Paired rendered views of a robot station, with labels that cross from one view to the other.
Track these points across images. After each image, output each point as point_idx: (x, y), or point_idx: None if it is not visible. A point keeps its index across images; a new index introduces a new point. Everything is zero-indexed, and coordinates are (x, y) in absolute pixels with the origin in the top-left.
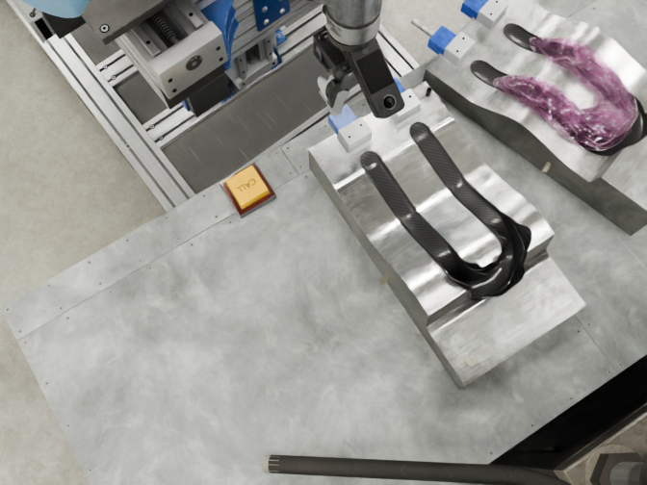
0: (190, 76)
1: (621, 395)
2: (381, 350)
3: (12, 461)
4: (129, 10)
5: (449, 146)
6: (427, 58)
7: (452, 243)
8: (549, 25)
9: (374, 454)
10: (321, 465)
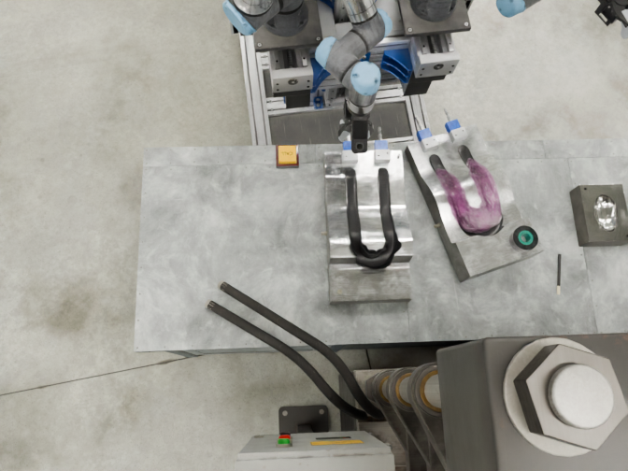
0: (288, 87)
1: None
2: (304, 265)
3: (105, 235)
4: (275, 41)
5: (392, 188)
6: None
7: (362, 232)
8: (483, 157)
9: (271, 309)
10: (243, 297)
